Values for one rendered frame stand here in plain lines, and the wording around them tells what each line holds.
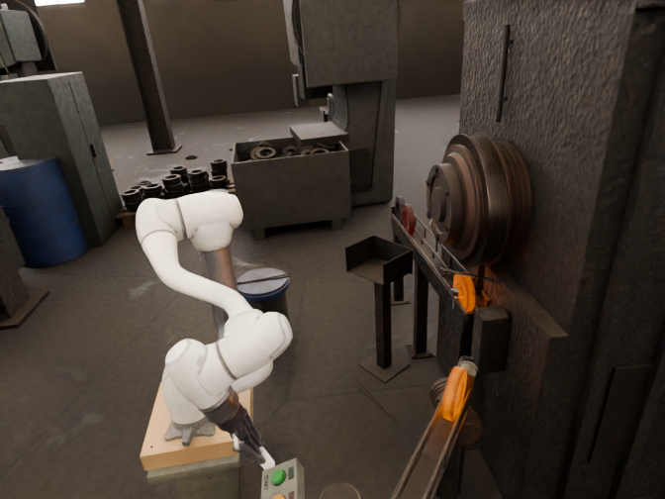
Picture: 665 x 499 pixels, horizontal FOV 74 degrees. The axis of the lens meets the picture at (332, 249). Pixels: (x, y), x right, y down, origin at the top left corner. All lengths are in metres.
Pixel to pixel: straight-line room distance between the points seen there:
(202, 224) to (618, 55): 1.15
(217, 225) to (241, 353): 0.53
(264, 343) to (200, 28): 10.80
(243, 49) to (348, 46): 7.56
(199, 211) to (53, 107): 3.14
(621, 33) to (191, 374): 1.18
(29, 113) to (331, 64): 2.52
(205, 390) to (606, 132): 1.09
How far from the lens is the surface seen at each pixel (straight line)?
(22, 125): 4.61
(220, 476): 1.93
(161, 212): 1.44
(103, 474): 2.43
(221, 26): 11.53
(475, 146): 1.51
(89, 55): 12.28
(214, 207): 1.44
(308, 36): 3.99
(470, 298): 1.76
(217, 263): 1.51
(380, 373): 2.51
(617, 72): 1.21
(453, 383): 1.36
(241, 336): 1.05
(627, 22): 1.20
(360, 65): 4.10
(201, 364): 1.07
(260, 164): 3.90
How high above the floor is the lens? 1.70
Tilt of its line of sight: 26 degrees down
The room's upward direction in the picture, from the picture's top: 4 degrees counter-clockwise
